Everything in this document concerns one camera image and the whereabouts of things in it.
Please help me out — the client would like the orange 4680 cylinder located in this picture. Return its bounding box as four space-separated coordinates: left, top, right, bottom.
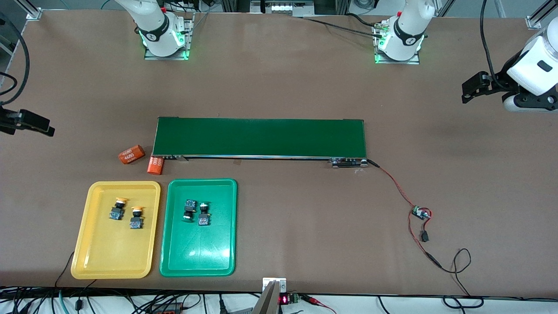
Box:
146 156 165 176
119 144 146 165

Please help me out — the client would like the yellow push button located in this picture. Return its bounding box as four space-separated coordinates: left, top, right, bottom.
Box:
129 207 145 231
108 197 129 221

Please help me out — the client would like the yellow plastic tray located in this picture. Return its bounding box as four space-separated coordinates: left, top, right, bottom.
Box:
71 181 161 280

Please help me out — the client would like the green plastic tray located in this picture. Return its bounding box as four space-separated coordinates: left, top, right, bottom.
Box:
160 178 238 277

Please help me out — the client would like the grey control box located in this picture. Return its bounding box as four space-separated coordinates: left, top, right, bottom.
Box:
250 0 315 16

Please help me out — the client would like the green conveyor belt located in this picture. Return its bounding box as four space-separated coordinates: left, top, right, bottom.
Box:
151 116 370 168

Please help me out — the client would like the red clip lead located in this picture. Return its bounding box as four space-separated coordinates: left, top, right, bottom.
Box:
301 295 338 314

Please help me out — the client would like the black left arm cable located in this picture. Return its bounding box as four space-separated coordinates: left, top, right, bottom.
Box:
480 0 506 87

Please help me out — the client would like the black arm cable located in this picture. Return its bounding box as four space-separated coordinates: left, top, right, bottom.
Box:
480 0 506 87
0 13 30 106

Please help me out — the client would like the aluminium frame profile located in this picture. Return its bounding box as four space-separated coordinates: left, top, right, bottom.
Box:
17 0 43 20
525 0 558 30

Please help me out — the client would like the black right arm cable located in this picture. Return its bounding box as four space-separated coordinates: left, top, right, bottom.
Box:
0 13 30 106

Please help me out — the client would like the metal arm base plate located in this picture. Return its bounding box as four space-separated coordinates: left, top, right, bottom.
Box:
375 22 421 65
144 12 195 61

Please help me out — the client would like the black table cable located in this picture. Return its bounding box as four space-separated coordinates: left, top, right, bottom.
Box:
301 12 388 40

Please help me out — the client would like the red black wire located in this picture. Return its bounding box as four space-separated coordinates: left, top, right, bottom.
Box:
365 159 484 309

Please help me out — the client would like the grey metal bracket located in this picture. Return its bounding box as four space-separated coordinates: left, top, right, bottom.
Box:
252 277 287 314

